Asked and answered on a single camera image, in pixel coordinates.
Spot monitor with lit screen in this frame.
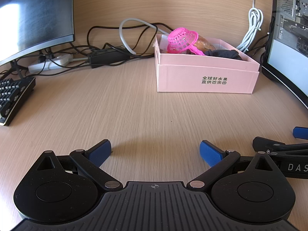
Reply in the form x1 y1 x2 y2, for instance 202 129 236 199
261 0 308 109

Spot black power adapter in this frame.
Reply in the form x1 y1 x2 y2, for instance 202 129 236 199
87 49 131 69

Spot packaged bread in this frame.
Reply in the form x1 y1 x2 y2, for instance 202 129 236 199
195 36 216 51

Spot grey cable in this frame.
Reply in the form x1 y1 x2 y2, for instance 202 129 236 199
119 18 170 55

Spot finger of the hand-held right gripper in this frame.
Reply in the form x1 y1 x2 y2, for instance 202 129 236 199
293 126 308 140
252 136 308 161

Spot black keyboard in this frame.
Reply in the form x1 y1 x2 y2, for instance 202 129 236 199
0 76 36 127

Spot pink cardboard box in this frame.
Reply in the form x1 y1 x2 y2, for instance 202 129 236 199
154 34 261 94

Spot white power strip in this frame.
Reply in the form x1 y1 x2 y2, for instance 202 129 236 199
28 53 74 73

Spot black cable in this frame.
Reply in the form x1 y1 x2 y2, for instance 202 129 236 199
36 42 155 60
87 23 170 53

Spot pink plastic strainer ladle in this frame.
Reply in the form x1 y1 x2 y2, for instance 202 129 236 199
167 27 208 56

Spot black curved monitor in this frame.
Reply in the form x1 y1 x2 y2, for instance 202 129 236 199
0 0 76 78

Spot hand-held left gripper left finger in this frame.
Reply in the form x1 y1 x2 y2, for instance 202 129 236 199
36 139 121 191

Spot white power cable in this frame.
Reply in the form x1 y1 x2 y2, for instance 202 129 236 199
237 0 264 52

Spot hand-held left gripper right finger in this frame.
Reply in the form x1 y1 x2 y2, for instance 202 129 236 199
188 140 280 190

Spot black sock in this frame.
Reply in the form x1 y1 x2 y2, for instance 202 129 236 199
204 49 244 60

